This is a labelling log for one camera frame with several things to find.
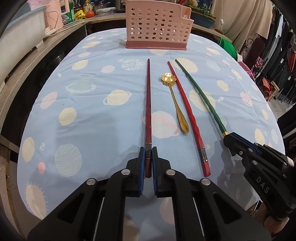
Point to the pink perforated utensil holder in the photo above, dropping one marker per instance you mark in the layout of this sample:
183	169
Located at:
157	25

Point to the pink floral cloth chair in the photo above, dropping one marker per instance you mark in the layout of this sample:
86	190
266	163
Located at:
247	70

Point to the bright red chopstick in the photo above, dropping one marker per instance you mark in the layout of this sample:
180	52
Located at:
195	129

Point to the pink electric kettle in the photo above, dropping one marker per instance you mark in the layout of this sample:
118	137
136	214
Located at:
53	13

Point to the green canister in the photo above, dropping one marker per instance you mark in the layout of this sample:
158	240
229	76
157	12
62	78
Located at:
68	17

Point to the red tomato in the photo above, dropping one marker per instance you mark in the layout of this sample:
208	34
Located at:
89	14

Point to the dish drainer box with lid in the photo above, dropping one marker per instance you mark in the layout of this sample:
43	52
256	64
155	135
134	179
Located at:
21	36

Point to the clear food container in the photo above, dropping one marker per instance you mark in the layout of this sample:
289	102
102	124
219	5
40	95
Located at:
105	11

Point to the green chopstick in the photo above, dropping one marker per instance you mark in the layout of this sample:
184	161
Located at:
205	100

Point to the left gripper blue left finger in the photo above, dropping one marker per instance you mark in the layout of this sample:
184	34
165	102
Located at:
141	170

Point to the blue planet-print tablecloth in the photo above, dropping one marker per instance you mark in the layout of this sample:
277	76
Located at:
138	144

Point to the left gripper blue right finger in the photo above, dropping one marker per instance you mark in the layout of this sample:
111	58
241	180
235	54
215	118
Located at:
154	169

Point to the green bag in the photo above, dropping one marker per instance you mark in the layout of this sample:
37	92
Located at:
228	47

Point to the yellow oil bottle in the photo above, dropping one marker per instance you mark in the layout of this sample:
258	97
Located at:
87	6

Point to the yellow snack packet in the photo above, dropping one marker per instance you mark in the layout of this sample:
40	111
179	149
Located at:
79	15

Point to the gold flower spoon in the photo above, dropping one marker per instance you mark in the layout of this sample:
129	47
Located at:
169	80

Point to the blue basin with vegetables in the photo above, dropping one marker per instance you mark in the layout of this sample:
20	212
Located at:
201	13

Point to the beige hanging curtain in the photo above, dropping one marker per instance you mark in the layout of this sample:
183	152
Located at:
243	20

